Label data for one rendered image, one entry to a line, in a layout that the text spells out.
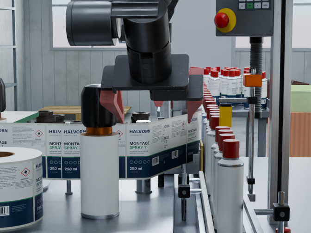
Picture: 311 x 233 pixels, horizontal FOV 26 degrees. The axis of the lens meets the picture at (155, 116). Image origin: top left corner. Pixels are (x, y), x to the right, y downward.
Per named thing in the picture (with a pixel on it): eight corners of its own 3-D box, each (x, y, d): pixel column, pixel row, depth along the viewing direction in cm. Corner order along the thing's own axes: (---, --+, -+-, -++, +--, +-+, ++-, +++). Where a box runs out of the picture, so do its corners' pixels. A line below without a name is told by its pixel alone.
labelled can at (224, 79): (222, 106, 383) (222, 70, 380) (220, 105, 388) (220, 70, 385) (231, 106, 383) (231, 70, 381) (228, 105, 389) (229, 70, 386)
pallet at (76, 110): (133, 113, 1078) (133, 106, 1077) (124, 121, 984) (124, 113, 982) (48, 113, 1093) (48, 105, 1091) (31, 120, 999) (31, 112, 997)
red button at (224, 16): (219, 12, 167) (212, 12, 165) (232, 12, 165) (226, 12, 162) (218, 28, 167) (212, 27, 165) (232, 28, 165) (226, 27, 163)
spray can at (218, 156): (212, 226, 145) (214, 132, 143) (237, 226, 145) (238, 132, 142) (214, 233, 140) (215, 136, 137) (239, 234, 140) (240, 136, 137)
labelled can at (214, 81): (213, 108, 373) (213, 71, 371) (208, 107, 378) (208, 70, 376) (221, 107, 375) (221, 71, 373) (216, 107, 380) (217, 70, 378)
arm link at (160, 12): (165, 15, 81) (168, -13, 85) (108, 16, 82) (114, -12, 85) (168, 58, 86) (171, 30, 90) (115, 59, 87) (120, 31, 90)
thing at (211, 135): (205, 192, 176) (206, 114, 173) (225, 193, 176) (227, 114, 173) (206, 197, 171) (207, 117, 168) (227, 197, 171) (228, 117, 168)
